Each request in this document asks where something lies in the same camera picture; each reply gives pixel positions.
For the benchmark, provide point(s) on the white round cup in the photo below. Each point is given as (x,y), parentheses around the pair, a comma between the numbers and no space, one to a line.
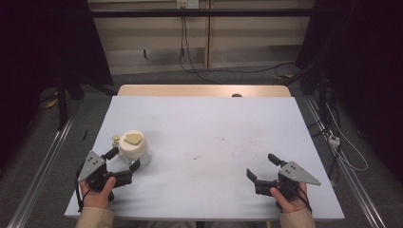
(133,147)

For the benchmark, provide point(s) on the wooden table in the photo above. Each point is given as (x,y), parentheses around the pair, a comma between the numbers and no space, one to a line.
(190,90)

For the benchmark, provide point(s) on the beige panel board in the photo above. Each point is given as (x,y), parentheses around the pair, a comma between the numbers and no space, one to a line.
(247,34)

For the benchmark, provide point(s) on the black curtain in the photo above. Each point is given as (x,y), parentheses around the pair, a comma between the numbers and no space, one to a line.
(364,63)
(41,47)

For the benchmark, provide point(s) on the white wall outlet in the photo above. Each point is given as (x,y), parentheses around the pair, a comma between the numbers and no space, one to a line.
(187,3)

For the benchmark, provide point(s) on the metal floor rail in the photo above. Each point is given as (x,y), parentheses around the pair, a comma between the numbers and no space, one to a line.
(348,177)
(41,172)

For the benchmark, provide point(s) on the person's right hand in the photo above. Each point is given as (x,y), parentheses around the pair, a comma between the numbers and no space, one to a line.
(293,204)

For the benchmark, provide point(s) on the yellow tape piece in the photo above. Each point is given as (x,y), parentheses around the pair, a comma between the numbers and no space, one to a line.
(51,103)

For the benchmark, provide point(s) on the white power strip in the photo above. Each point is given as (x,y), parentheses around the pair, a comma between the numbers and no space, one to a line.
(334,140)

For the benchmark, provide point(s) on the person's left hand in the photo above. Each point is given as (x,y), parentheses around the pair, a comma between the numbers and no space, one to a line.
(96,198)

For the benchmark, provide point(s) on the white table mat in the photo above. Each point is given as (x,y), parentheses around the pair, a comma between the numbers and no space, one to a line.
(202,133)

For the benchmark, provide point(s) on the black metal stand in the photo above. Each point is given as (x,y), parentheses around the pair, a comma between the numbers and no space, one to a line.
(61,101)

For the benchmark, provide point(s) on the black horizontal bar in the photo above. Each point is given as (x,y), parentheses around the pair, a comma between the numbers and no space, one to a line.
(202,13)

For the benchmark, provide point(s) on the small black stick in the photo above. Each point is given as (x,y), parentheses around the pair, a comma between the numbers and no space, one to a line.
(85,135)

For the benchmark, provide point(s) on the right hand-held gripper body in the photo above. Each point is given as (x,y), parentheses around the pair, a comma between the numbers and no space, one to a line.
(296,173)

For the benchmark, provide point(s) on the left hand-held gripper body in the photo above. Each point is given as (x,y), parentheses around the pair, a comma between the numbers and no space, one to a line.
(92,163)

